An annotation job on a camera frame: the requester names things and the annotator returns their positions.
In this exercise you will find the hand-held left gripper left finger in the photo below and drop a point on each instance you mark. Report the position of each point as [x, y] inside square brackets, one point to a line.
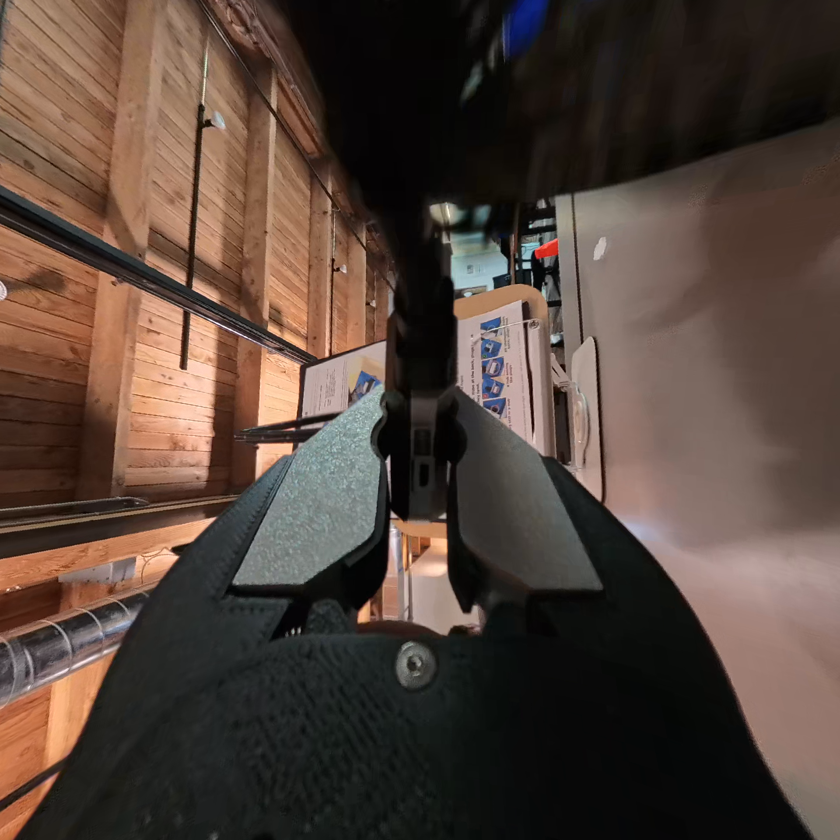
[315, 518]

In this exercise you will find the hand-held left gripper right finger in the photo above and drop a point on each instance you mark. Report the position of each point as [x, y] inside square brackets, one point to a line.
[518, 518]

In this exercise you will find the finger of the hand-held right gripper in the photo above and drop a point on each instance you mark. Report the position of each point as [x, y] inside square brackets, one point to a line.
[401, 341]
[438, 341]

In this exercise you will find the dark grey hub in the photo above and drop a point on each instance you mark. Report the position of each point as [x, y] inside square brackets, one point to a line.
[423, 485]

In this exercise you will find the person's right forearm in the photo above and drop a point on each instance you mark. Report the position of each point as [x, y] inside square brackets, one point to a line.
[689, 79]

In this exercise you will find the white plug cap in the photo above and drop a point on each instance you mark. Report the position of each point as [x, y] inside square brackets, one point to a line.
[600, 248]

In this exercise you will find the printed instruction sheet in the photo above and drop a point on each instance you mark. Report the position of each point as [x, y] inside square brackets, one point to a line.
[499, 367]

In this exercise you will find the white tablet stand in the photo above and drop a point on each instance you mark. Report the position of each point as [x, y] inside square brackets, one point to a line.
[586, 407]

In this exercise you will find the orange cone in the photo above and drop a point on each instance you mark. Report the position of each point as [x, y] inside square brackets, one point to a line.
[546, 248]

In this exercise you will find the black track rail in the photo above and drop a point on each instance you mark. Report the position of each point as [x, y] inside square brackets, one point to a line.
[131, 269]

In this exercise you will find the silver air duct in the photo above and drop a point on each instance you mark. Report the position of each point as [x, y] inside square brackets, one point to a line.
[59, 643]

